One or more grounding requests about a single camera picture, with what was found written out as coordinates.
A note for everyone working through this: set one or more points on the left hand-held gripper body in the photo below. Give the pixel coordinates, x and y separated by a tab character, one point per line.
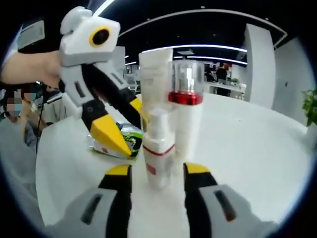
79	42

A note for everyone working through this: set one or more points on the green potted plant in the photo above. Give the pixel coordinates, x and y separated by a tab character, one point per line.
310	104

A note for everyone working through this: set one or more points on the row of ceiling light strips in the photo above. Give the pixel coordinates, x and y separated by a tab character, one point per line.
198	46

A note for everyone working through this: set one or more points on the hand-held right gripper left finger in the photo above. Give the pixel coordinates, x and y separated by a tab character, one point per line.
119	203

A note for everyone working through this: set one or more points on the green black skincare sachet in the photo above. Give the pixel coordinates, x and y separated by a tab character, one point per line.
133	140

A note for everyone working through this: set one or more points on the white ceiling air conditioner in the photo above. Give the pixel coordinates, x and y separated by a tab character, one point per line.
31	34

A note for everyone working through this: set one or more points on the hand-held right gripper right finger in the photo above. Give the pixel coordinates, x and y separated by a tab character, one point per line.
198	203

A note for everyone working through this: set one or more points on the person's left hand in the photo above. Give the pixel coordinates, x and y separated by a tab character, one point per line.
48	68

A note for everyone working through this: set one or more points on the red-collared pump skincare bottle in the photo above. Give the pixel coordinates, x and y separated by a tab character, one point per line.
189	124

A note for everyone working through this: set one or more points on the long white office desk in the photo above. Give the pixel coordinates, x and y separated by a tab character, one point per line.
235	88

